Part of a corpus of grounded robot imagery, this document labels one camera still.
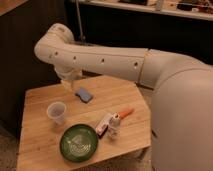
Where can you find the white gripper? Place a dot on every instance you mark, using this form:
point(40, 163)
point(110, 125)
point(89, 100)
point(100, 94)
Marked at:
point(68, 79)

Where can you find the translucent plastic cup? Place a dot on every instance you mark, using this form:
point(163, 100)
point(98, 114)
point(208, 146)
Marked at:
point(56, 112)

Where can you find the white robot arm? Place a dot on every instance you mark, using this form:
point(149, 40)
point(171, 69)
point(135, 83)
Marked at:
point(182, 99)

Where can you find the green ceramic bowl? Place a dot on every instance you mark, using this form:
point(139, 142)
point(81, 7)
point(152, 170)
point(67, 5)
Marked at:
point(78, 143)

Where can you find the blue sponge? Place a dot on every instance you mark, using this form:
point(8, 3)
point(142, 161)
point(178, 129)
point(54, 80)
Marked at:
point(84, 95)

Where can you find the wooden table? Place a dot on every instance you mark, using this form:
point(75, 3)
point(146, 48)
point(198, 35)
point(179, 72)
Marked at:
point(58, 129)

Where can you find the white red packet box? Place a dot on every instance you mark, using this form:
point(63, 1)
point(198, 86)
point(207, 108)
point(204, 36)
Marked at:
point(103, 125)

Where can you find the small silver shaker bottle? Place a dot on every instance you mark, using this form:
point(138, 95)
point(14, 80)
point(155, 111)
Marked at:
point(114, 126)

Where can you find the orange carrot toy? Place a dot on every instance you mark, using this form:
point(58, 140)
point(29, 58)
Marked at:
point(125, 112)

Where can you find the metal vertical pole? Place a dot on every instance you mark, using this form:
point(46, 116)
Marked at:
point(82, 37)

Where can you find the upper wooden shelf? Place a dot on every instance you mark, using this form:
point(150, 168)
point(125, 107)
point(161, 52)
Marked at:
point(157, 8)

